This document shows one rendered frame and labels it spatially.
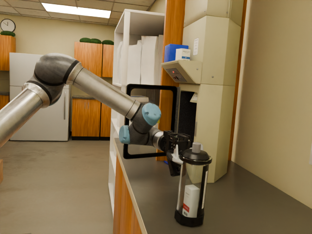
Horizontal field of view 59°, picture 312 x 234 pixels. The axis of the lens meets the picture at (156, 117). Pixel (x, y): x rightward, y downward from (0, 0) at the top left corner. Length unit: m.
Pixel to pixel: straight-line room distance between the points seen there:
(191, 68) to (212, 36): 0.17
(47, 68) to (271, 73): 1.10
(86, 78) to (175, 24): 0.79
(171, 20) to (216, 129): 0.68
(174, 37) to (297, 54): 0.64
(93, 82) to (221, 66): 0.60
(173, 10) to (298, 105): 0.83
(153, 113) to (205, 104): 0.37
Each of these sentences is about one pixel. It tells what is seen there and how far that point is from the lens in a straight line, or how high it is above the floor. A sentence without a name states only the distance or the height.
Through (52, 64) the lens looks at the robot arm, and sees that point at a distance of 1.02.
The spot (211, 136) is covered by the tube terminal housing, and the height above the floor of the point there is 1.17.
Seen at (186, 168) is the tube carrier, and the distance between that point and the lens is 0.90.
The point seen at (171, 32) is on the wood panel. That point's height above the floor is 1.69.
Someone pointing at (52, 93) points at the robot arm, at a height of 1.34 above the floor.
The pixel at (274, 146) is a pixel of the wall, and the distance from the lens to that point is 1.53.
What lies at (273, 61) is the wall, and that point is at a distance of 1.57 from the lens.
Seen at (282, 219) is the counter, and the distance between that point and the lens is 1.16.
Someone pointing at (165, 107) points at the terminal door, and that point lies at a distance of 1.52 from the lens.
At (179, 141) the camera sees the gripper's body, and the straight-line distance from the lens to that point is 1.00.
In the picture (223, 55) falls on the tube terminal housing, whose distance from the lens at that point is 1.31.
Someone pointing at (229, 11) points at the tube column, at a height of 1.74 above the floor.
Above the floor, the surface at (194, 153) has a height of 1.19.
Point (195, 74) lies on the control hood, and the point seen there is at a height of 1.45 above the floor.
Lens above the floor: 1.41
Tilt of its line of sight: 7 degrees down
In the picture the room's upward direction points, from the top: 4 degrees clockwise
